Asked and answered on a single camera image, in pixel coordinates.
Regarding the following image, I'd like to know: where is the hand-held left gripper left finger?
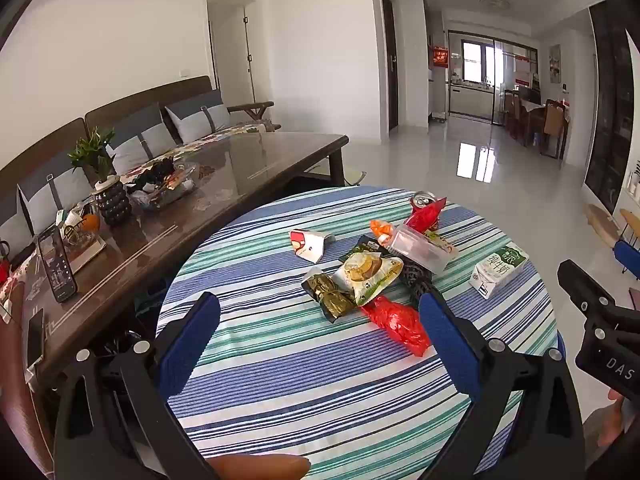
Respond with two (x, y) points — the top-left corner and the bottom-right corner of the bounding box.
(52, 291), (223, 480)

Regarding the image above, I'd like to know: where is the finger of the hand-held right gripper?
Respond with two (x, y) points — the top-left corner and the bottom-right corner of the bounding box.
(557, 259), (619, 314)

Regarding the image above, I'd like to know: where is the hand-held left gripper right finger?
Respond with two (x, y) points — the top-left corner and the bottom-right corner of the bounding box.
(419, 291), (586, 480)

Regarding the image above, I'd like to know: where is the red wrapper packet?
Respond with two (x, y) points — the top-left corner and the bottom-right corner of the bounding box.
(359, 295), (432, 357)

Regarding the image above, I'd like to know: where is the yellow biscuit packet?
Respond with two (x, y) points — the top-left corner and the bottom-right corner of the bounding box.
(332, 251), (405, 307)

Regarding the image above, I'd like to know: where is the person's left hand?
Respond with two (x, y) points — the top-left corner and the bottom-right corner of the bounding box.
(206, 454), (312, 480)

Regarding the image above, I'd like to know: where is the blue stool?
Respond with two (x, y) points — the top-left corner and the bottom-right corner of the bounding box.
(614, 240), (640, 278)

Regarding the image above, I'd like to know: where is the wooden bench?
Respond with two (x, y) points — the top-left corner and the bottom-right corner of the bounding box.
(582, 204), (621, 248)

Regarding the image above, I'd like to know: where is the black mesh pouch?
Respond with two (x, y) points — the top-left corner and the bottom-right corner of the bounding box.
(400, 259), (436, 306)

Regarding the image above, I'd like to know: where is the white green milk carton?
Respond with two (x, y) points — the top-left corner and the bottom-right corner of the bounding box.
(469, 242), (530, 301)

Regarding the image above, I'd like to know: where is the oval wooden side table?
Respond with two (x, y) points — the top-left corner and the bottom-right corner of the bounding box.
(617, 209), (640, 251)

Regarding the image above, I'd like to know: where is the white yellow snack packet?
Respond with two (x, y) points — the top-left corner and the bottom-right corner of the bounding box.
(425, 230), (460, 258)

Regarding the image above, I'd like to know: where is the clear plastic box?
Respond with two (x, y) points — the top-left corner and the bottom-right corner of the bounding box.
(387, 224), (453, 276)

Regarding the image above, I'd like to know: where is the striped round table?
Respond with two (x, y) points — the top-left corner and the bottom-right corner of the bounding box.
(155, 185), (566, 480)

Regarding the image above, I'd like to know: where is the red snack bag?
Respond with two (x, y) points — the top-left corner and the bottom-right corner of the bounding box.
(404, 197), (447, 235)

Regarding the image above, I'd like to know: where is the dark green snack packet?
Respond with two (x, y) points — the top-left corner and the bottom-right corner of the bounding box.
(339, 235), (388, 263)

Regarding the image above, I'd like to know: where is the gold green wrapper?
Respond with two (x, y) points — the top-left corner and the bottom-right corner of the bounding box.
(301, 272), (357, 324)

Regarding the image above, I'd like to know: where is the orange plastic bag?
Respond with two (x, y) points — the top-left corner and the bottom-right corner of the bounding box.
(370, 219), (401, 246)

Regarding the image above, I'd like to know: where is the wooden tea tray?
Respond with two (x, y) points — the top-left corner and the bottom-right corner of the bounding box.
(60, 232), (108, 268)

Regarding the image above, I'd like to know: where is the glass snack tray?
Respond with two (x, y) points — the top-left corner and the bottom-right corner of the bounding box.
(125, 157), (201, 211)

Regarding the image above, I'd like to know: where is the red white paper carton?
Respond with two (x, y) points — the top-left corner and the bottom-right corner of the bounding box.
(290, 228), (337, 265)

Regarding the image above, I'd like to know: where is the black smartphone with stand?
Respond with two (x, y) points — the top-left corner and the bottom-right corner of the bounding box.
(37, 225), (78, 303)

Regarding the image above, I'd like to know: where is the green plant in black vase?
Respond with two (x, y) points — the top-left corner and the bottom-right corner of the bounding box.
(67, 127), (133, 227)

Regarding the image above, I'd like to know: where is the grey smartphone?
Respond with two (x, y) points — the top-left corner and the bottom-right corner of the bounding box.
(25, 308), (46, 368)

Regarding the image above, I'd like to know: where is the dark display cabinet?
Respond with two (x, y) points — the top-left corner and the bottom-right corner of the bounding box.
(585, 5), (636, 216)

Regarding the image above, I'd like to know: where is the wooden dining table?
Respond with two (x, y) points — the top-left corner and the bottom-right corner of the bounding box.
(520, 97), (571, 136)

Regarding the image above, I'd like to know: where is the brown glass-topped coffee table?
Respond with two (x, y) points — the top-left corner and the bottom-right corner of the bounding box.
(0, 132), (349, 411)

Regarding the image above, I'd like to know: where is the grey white cushion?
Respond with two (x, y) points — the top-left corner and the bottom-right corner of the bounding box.
(0, 190), (36, 261)
(102, 102), (176, 173)
(17, 152), (96, 233)
(165, 90), (233, 143)

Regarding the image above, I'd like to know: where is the floral sofa cover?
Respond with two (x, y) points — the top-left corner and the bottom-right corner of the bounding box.
(120, 120), (281, 181)

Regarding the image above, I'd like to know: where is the kitchen counter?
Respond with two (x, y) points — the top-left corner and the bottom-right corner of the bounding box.
(450, 82), (496, 113)

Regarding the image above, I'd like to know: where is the glass sliding door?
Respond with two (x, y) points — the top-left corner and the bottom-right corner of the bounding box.
(447, 30), (538, 123)

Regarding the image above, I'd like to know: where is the kitchen window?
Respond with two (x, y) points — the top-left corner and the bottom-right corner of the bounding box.
(462, 41), (496, 83)

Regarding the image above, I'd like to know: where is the brown wooden sofa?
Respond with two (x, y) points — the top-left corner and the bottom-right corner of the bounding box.
(0, 76), (281, 261)

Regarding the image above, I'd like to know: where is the dark wooden door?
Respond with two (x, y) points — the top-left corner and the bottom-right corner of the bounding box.
(381, 0), (399, 131)

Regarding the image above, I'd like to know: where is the white door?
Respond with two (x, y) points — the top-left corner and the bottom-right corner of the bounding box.
(207, 0), (256, 103)

